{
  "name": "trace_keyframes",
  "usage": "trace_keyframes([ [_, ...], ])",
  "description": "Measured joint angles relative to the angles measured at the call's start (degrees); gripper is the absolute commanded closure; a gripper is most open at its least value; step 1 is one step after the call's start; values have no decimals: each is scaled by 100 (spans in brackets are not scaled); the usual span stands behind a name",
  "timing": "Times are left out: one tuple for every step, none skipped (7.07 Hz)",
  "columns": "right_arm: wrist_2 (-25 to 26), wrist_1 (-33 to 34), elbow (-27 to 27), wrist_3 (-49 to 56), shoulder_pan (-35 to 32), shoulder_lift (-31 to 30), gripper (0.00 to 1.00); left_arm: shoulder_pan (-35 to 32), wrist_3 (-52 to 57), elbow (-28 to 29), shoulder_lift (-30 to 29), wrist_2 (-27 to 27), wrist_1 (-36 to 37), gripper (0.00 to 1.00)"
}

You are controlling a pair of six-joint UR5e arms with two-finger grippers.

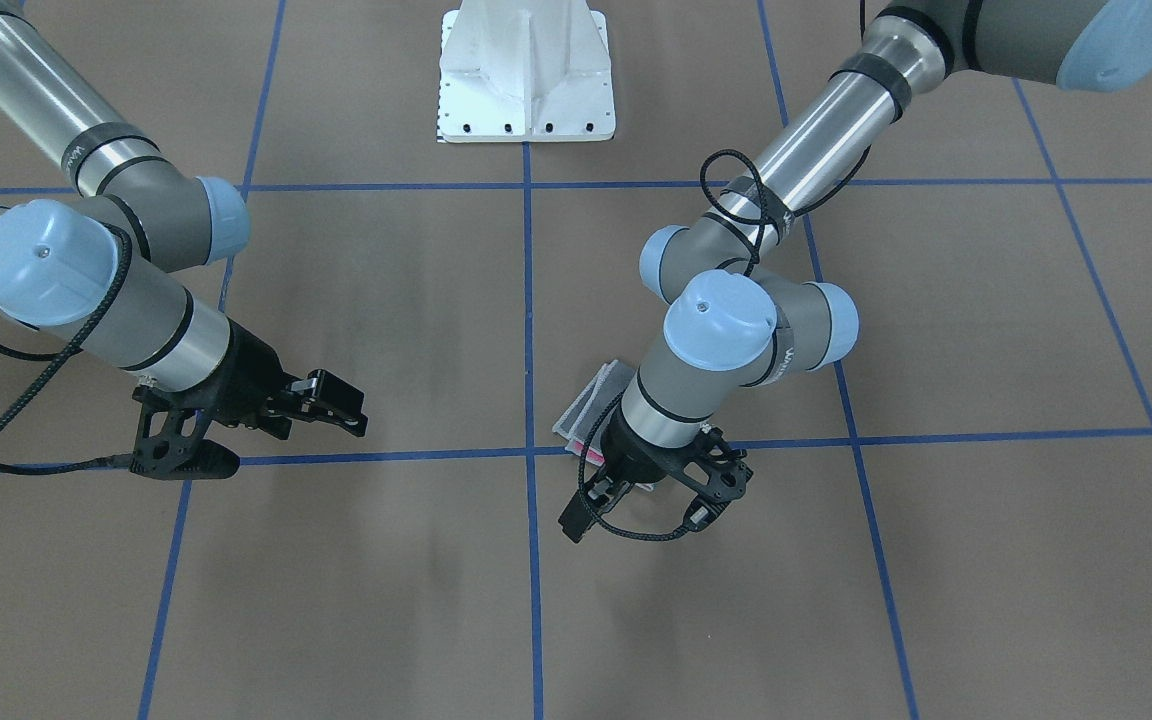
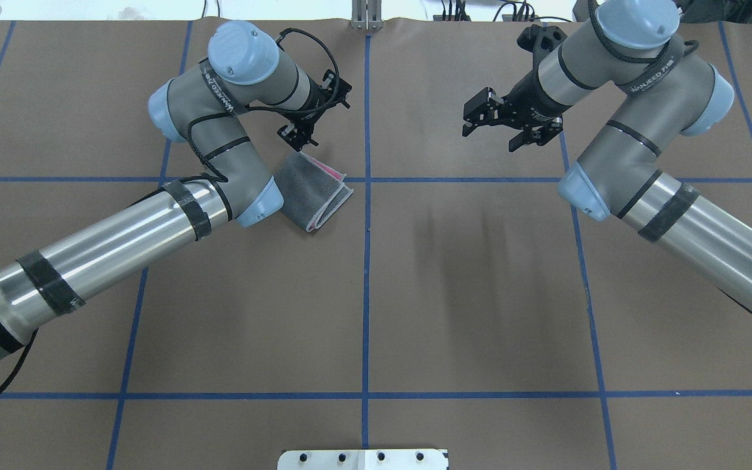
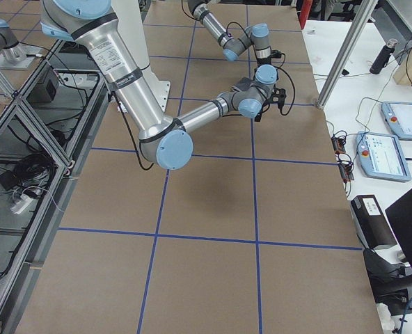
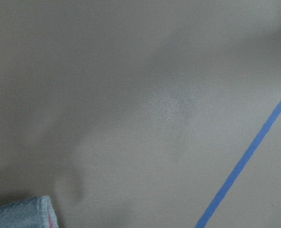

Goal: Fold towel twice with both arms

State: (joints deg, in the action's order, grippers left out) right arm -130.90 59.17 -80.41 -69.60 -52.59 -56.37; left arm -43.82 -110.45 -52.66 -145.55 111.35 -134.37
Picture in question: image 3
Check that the far teach pendant tablet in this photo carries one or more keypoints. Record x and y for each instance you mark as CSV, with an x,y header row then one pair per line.
x,y
398,116

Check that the near teach pendant tablet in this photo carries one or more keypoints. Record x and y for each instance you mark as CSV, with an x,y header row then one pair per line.
x,y
381,157

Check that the aluminium frame rack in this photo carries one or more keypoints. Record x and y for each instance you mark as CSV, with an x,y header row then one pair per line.
x,y
49,115

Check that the aluminium frame post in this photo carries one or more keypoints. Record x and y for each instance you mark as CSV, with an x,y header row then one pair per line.
x,y
351,38

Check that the pink and grey towel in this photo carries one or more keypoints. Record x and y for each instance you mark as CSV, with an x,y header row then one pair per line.
x,y
243,85

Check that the black computer monitor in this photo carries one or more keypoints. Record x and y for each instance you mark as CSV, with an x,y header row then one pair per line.
x,y
392,283

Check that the teach pendant tablet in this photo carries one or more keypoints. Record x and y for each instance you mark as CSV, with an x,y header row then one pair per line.
x,y
398,116
381,157

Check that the brown and black box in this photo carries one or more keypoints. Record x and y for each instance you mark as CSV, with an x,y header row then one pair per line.
x,y
372,226

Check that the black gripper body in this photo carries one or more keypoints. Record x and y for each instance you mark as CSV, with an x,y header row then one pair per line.
x,y
257,115

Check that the black water bottle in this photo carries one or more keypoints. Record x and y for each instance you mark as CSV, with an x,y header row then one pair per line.
x,y
383,57

